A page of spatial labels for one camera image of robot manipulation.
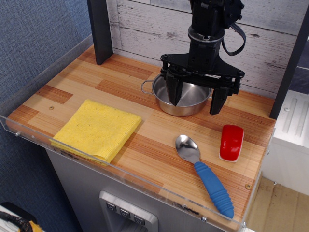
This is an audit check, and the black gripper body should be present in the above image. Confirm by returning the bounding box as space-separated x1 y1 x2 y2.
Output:
161 38 244 95

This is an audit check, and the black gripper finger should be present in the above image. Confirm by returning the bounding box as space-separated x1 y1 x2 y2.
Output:
210 87 228 115
166 76 183 106

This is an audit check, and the red toy sushi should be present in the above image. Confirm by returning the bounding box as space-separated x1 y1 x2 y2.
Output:
219 125 244 162

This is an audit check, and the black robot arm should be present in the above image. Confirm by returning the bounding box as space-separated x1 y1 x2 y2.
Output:
161 0 246 115

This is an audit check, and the yellow folded towel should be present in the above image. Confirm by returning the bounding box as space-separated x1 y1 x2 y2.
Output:
50 100 142 166

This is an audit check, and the small steel pot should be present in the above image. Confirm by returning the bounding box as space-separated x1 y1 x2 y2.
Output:
141 75 212 116

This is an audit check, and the white toy sink unit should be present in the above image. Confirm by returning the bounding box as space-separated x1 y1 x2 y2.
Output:
261 90 309 195

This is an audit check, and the grey toy fridge cabinet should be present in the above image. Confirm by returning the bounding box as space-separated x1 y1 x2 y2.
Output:
44 147 225 232

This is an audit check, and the black and yellow object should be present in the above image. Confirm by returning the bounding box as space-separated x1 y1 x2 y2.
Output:
0 202 43 232

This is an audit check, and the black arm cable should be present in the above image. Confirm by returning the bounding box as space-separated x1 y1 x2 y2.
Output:
221 22 247 57

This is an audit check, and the blue handled metal spoon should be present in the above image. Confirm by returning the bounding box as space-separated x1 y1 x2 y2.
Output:
175 134 234 219

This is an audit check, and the right dark vertical post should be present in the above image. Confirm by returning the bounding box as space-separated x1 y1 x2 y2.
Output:
269 7 309 119

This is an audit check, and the dark vertical post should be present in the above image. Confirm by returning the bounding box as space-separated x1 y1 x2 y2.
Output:
269 7 309 119
87 0 113 65

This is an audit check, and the left dark vertical post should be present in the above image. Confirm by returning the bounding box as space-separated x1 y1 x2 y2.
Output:
87 0 113 65

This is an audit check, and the clear acrylic guard rail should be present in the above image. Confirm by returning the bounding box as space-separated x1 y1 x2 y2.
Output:
0 48 275 232

